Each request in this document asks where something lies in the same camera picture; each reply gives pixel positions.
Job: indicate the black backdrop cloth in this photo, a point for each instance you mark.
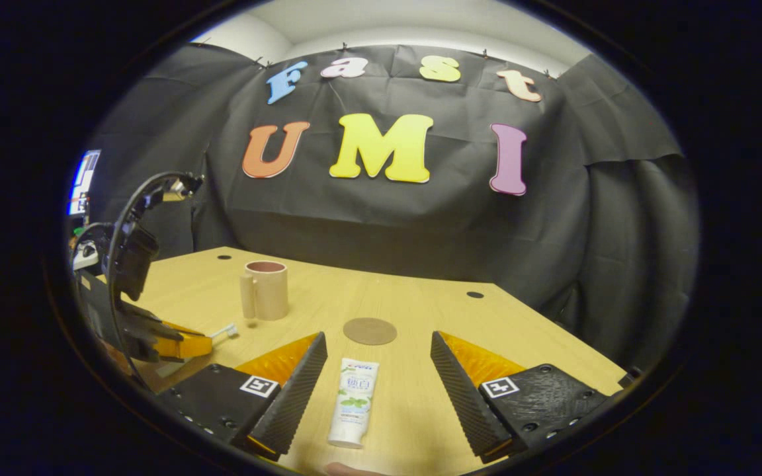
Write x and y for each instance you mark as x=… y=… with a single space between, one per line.
x=387 y=225

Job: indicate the round brown coaster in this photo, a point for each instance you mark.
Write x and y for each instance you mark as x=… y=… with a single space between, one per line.
x=370 y=331

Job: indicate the computer monitor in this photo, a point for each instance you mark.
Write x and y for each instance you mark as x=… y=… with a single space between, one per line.
x=83 y=182

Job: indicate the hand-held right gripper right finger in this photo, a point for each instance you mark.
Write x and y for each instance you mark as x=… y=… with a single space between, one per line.
x=464 y=396

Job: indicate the white toothpaste tube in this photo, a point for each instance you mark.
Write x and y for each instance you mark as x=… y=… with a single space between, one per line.
x=354 y=396

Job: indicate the beige cup with brown inside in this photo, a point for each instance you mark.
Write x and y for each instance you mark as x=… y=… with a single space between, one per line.
x=268 y=291

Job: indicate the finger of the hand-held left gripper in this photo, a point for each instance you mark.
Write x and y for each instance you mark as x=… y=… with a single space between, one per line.
x=189 y=345

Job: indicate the pale green toothbrush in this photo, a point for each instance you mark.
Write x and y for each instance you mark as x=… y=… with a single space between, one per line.
x=225 y=330

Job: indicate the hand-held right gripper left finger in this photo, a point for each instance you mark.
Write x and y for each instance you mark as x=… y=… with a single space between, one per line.
x=295 y=393

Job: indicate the wooden desktop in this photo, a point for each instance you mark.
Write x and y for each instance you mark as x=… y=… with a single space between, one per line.
x=421 y=304

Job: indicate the white power strip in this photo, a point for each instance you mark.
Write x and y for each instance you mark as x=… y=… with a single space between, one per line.
x=85 y=253

